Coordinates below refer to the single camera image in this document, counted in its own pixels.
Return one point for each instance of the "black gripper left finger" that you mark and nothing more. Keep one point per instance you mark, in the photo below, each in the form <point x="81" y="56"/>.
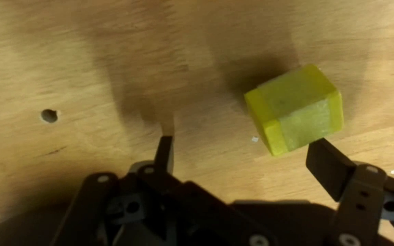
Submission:
<point x="151" y="205"/>

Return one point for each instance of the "black bowl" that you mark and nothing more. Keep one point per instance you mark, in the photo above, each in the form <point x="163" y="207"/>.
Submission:
<point x="32" y="228"/>

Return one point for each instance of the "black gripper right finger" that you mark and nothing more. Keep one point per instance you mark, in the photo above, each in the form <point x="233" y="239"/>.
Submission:
<point x="365" y="194"/>

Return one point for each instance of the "large yellow block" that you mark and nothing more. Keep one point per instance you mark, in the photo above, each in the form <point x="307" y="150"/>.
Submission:
<point x="296" y="108"/>

